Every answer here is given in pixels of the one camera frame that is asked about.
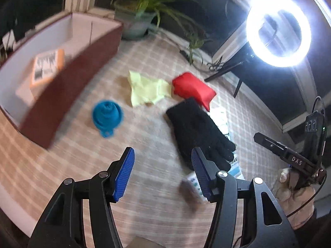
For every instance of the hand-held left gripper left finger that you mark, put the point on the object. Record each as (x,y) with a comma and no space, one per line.
(124,173)

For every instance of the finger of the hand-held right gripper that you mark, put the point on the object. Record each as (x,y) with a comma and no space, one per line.
(284,152)

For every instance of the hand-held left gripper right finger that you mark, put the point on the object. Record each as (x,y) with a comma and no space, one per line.
(200,173)

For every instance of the black knit glove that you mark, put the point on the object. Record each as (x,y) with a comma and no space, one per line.
(196,126)

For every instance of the white printed packet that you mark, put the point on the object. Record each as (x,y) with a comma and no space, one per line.
(219,120)

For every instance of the blue collapsible cup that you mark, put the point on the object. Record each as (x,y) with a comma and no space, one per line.
(107,116)

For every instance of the yellow-green cloth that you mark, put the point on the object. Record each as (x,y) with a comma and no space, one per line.
(147,89)

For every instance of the dark red cardboard box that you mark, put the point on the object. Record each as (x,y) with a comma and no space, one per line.
(64,90)

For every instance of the person's right hand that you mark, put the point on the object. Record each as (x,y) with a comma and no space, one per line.
(297,204)

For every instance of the small brown object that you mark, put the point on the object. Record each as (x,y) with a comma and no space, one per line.
(190,193)

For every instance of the plaid tablecloth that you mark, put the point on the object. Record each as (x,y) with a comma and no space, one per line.
(152,137)

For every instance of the red fabric pouch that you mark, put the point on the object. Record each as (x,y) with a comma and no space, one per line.
(192,89)

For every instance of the small spider plantlet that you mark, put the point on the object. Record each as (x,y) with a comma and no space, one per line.
(195,44)

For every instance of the green plastic flowerpot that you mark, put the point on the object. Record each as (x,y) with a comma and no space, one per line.
(134,23)

